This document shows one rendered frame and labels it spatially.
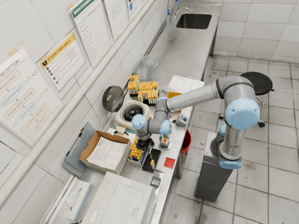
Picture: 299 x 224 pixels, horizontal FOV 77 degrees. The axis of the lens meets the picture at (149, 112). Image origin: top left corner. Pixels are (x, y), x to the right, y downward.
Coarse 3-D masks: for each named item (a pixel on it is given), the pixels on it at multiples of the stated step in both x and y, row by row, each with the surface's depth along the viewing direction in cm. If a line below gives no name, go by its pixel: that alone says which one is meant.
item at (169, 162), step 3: (168, 159) 135; (171, 159) 134; (174, 159) 133; (165, 162) 133; (168, 162) 133; (171, 162) 133; (174, 162) 132; (165, 165) 132; (168, 165) 132; (171, 165) 132
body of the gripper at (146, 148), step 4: (140, 140) 106; (144, 140) 103; (148, 140) 110; (152, 140) 113; (140, 144) 104; (144, 144) 106; (148, 144) 109; (140, 148) 111; (144, 148) 107; (148, 148) 108; (148, 152) 110
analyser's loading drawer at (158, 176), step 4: (156, 172) 126; (160, 172) 126; (164, 172) 125; (156, 176) 124; (160, 176) 124; (152, 180) 122; (156, 180) 123; (160, 180) 121; (152, 184) 119; (156, 184) 121; (160, 184) 121; (156, 188) 120; (156, 192) 118
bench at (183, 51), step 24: (192, 0) 280; (216, 0) 269; (192, 24) 272; (216, 24) 236; (168, 48) 218; (192, 48) 212; (168, 72) 192; (192, 72) 187; (168, 168) 131; (48, 216) 119
